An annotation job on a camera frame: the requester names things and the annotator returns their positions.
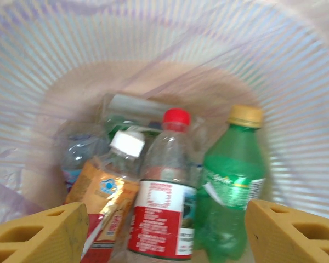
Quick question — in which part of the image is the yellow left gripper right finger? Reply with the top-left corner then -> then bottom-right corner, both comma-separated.
246,199 -> 329,263

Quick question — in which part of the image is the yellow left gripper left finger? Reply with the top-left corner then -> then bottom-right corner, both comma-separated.
0,202 -> 89,263

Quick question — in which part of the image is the red orange label tea bottle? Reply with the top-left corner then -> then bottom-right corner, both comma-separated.
63,130 -> 146,263

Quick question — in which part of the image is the green Sprite bottle yellow cap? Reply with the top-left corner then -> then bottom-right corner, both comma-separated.
194,105 -> 267,261

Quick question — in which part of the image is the clear bottle light blue label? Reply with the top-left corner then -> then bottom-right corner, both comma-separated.
59,122 -> 113,194

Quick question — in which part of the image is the red cap red label bottle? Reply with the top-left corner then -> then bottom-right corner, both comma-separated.
127,108 -> 198,261

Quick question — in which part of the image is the clear bottle green white label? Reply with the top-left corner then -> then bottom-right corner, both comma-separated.
103,92 -> 172,134

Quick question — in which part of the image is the pink plastic bin liner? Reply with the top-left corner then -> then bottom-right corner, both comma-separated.
0,0 -> 329,263

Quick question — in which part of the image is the beige ribbed waste bin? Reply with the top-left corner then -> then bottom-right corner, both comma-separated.
0,0 -> 329,263

